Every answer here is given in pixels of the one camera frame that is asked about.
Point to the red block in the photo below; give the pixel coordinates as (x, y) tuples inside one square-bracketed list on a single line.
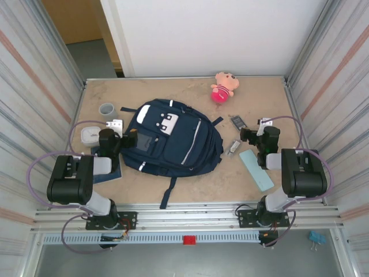
[(189, 240)]

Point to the navy blue backpack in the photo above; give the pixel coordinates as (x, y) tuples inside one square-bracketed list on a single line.
[(178, 144)]

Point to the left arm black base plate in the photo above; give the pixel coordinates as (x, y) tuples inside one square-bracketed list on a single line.
[(128, 217)]

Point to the aluminium mounting rail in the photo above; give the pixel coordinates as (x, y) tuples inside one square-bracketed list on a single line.
[(187, 215)]

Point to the grey cup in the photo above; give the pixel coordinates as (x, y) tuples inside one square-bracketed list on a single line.
[(107, 111)]

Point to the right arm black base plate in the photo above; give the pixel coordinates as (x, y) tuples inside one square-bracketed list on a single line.
[(245, 216)]

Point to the striped enclosure side panel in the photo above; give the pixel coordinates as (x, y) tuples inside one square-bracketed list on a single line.
[(29, 86), (340, 86)]

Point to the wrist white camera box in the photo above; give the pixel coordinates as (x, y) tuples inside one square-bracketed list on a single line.
[(115, 124), (263, 127)]

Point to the brown wooden door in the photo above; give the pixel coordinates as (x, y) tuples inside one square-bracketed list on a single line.
[(75, 20)]

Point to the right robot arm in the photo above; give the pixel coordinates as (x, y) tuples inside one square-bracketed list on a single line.
[(302, 173)]

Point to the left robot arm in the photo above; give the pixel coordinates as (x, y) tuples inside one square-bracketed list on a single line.
[(72, 184)]

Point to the small silver stapler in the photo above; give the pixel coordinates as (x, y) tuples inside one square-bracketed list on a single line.
[(233, 147)]

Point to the light blue pencil case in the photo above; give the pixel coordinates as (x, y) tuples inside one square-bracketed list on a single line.
[(256, 173)]

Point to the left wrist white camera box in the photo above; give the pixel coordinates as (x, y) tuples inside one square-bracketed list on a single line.
[(115, 124)]

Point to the pink plush doll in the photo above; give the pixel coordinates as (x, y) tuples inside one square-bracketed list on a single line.
[(220, 93)]

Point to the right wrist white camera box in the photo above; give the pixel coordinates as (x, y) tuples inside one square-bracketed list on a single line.
[(263, 127)]

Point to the navy blue book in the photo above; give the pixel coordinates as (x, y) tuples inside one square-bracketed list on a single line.
[(112, 176)]

